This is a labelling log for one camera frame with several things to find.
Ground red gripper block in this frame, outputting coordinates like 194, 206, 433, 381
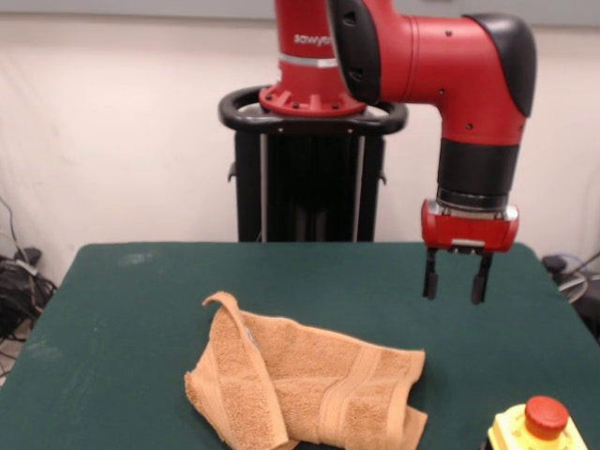
420, 199, 520, 306

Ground yellow emergency stop button box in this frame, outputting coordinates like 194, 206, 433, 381
486, 395, 588, 450

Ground tan terry towel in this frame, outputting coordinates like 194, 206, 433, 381
184, 291, 428, 450

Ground dark green table cloth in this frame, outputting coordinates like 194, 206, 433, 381
0, 241, 600, 450

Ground tangled black floor cables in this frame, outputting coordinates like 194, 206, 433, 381
557, 250, 600, 343
0, 196, 60, 376

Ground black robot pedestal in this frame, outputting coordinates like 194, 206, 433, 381
217, 85, 409, 244

